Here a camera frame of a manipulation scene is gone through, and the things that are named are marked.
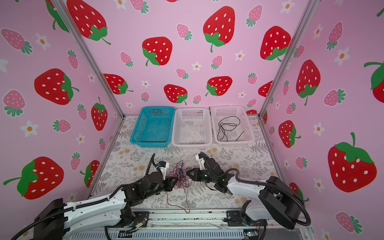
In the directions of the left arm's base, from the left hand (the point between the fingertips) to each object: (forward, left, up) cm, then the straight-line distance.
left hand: (180, 179), depth 78 cm
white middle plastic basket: (+44, -4, -9) cm, 45 cm away
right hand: (+3, -3, 0) cm, 4 cm away
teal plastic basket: (+44, +24, -9) cm, 51 cm away
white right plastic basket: (+55, -26, -2) cm, 61 cm away
